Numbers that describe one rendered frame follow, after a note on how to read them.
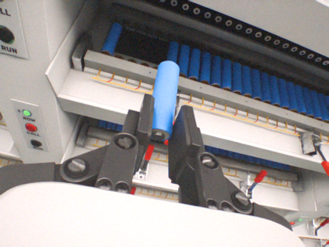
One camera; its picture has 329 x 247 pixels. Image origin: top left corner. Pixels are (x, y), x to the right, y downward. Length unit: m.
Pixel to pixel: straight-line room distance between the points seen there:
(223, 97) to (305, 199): 0.42
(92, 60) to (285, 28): 0.24
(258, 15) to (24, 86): 0.30
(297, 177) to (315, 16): 0.48
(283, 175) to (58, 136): 0.55
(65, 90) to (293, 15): 0.29
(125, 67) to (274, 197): 0.50
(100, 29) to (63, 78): 0.12
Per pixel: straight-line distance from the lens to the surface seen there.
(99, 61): 0.30
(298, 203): 0.66
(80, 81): 0.31
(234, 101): 0.32
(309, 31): 0.26
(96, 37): 0.36
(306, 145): 0.41
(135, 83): 0.30
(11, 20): 0.27
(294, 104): 0.42
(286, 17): 0.24
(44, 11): 0.24
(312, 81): 0.50
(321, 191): 0.63
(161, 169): 0.46
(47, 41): 0.26
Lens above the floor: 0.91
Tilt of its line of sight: 44 degrees down
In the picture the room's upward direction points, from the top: 24 degrees clockwise
